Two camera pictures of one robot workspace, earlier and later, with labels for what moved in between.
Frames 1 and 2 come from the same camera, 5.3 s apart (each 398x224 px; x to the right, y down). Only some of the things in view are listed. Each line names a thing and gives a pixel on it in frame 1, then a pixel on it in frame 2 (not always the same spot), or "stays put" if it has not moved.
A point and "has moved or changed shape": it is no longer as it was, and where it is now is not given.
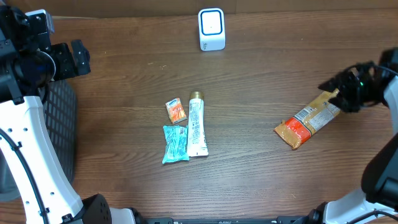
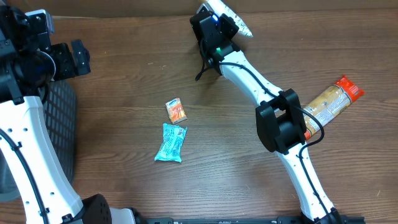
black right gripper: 344,83 to 229,23
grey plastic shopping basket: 59,104 stays put
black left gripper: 81,56 stays put
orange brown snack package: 299,128 has moved or changed shape
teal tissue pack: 176,144 has moved or changed shape
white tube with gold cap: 197,139 to 219,7
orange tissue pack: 176,111 stays put
